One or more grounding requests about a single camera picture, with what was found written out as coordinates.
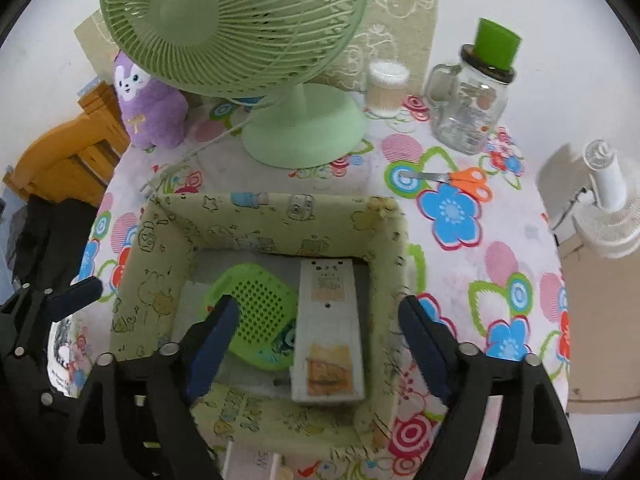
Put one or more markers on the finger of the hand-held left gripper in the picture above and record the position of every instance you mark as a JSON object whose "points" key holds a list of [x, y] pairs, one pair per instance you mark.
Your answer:
{"points": [[25, 380], [75, 295]]}

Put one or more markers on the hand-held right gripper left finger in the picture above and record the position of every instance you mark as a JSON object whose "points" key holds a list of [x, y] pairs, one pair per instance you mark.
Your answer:
{"points": [[210, 345]]}

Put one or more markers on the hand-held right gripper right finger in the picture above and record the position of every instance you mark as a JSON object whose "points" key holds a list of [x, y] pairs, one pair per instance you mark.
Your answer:
{"points": [[425, 345]]}

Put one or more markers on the green perforated plastic case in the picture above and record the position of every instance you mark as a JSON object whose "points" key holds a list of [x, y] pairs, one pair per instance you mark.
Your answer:
{"points": [[260, 305]]}

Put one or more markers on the white remote control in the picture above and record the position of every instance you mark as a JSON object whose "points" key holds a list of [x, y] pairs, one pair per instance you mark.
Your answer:
{"points": [[325, 330]]}

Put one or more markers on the white charger block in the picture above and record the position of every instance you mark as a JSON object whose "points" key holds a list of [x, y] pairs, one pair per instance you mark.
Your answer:
{"points": [[255, 465]]}

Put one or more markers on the green cartoon print box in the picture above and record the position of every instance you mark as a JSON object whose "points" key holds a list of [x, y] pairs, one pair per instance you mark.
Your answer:
{"points": [[250, 220]]}

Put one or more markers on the white printed plastic bag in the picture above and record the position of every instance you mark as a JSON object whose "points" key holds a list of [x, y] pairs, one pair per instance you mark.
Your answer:
{"points": [[65, 355]]}

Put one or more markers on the black clothing pile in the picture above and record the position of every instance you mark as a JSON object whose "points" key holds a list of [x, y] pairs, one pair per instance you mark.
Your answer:
{"points": [[50, 240]]}

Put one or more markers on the floral tablecloth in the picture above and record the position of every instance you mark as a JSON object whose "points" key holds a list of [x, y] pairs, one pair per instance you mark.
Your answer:
{"points": [[500, 270]]}

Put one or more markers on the wooden chair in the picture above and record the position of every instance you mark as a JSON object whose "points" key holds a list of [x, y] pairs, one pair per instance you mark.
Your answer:
{"points": [[55, 160]]}

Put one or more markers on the beige door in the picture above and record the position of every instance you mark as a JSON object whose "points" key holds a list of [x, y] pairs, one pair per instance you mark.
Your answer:
{"points": [[600, 335]]}

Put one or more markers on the purple plush toy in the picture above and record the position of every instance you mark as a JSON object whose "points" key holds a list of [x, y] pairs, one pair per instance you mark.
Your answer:
{"points": [[155, 115]]}

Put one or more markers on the light blue item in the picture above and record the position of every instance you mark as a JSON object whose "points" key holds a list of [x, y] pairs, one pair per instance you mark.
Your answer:
{"points": [[87, 87]]}

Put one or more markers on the glass mug jar green lid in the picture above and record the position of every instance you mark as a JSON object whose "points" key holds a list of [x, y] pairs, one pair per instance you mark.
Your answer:
{"points": [[465, 120]]}

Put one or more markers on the white standing fan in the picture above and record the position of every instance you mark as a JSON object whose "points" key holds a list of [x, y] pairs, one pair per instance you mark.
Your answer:
{"points": [[607, 185]]}

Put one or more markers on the clear cotton swab jar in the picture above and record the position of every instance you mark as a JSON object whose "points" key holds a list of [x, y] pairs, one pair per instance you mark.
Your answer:
{"points": [[387, 95]]}

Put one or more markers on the green desk fan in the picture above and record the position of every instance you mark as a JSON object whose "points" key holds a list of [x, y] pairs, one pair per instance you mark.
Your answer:
{"points": [[225, 20]]}

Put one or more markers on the green cartoon wall sheet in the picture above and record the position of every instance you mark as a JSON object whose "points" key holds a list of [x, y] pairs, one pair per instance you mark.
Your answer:
{"points": [[400, 20]]}

